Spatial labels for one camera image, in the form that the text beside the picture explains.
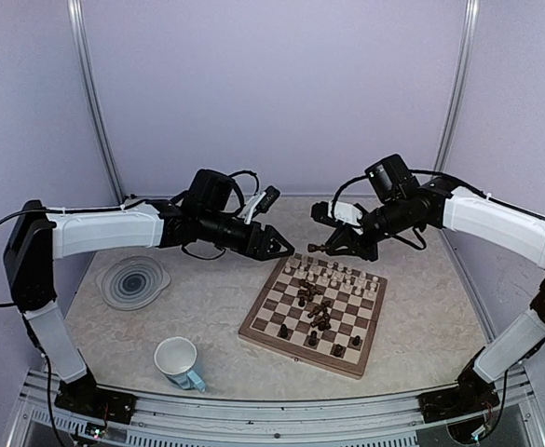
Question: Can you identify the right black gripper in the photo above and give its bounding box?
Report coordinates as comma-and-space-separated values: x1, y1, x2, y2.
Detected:
327, 196, 412, 261

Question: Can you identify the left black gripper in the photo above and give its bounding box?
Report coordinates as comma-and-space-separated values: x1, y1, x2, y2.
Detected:
199, 209, 295, 261

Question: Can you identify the dark bishop piece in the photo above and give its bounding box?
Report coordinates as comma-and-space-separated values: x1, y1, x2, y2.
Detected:
307, 243, 328, 252

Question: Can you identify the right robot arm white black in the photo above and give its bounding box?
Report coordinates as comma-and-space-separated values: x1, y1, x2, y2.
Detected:
311, 154, 545, 419

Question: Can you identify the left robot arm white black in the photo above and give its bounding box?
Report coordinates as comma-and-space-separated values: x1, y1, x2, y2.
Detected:
3, 169, 294, 414

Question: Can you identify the wooden chess board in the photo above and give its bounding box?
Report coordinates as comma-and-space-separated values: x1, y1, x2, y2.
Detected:
238, 253, 388, 379

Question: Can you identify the pile of dark pieces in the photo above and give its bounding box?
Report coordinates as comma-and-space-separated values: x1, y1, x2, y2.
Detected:
297, 279, 331, 331

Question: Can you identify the white bishop piece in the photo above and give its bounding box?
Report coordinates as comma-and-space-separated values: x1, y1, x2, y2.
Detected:
326, 260, 336, 278

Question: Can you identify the white knight piece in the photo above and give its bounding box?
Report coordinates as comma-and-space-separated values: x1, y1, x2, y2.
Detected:
310, 259, 321, 275

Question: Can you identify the white rook right piece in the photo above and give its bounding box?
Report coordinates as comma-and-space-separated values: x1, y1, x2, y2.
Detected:
370, 276, 379, 292

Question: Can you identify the grey silicone round lid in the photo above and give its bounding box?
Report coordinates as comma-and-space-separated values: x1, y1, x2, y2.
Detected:
96, 255, 170, 311

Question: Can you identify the light blue mug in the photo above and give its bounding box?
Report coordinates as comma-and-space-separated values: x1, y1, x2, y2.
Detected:
153, 336, 207, 392

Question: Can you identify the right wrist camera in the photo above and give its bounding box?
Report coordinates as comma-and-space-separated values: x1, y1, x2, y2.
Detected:
310, 201, 363, 228

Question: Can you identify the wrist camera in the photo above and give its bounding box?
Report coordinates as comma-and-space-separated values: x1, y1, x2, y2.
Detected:
310, 201, 363, 228
238, 185, 280, 224

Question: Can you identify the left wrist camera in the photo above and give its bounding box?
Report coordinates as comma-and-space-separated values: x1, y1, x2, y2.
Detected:
238, 185, 280, 224

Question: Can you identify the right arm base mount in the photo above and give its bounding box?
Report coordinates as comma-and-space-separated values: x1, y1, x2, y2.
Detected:
417, 383, 500, 423

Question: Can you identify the front aluminium rail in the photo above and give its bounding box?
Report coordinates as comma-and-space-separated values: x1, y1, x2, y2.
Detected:
0, 368, 545, 446

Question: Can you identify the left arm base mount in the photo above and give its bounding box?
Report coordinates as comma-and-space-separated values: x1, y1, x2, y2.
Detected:
55, 382, 137, 425

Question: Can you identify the right aluminium frame post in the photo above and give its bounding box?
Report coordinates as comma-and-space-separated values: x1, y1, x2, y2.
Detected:
431, 0, 481, 171

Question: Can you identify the aluminium frame post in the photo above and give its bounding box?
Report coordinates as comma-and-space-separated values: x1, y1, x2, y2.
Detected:
67, 0, 125, 203
431, 0, 481, 171

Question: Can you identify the left aluminium frame post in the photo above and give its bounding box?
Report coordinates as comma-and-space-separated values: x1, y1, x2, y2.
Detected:
67, 0, 125, 203

